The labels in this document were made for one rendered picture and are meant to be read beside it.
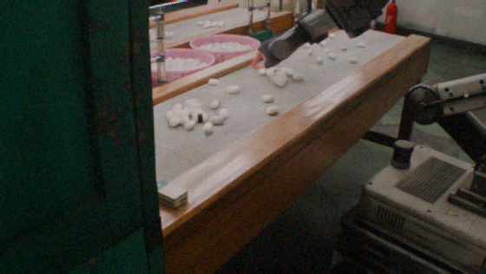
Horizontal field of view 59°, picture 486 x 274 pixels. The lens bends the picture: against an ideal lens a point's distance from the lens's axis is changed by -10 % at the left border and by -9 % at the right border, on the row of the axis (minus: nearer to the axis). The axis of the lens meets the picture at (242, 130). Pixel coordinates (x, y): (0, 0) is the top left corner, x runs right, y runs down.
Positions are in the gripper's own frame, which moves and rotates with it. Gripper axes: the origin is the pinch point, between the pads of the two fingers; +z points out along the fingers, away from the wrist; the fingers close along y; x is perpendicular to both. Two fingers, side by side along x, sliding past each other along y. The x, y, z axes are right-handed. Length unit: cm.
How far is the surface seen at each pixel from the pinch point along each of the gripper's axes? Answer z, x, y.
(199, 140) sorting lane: -5.3, 11.2, 40.0
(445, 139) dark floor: 21, 89, -170
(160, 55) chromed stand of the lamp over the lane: 9.9, -15.1, 22.1
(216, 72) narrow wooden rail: 10.8, -4.6, 4.0
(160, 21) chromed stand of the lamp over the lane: 3.6, -22.9, 22.0
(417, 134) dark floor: 35, 77, -164
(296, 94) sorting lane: -7.6, 13.6, -0.4
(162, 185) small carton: -17, 15, 65
